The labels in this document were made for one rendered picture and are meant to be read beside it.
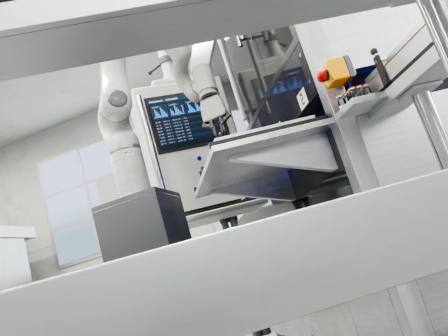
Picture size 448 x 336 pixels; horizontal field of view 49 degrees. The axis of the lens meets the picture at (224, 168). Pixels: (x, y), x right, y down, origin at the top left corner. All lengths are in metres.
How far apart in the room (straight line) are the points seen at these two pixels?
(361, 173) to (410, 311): 0.42
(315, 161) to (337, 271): 1.03
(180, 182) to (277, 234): 1.86
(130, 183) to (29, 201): 5.26
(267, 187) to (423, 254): 1.46
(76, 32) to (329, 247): 0.41
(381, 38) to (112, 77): 0.97
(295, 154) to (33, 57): 1.05
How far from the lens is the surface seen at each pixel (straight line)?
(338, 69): 1.53
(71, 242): 6.58
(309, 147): 1.61
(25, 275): 6.20
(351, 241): 0.61
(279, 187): 2.08
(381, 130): 1.61
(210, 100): 1.98
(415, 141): 1.65
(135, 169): 1.79
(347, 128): 1.56
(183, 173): 2.45
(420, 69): 1.35
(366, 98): 1.47
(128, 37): 0.70
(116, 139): 1.83
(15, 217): 7.11
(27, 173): 7.07
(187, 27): 0.71
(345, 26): 1.72
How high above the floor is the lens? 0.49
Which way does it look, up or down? 12 degrees up
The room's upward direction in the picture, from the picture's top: 17 degrees counter-clockwise
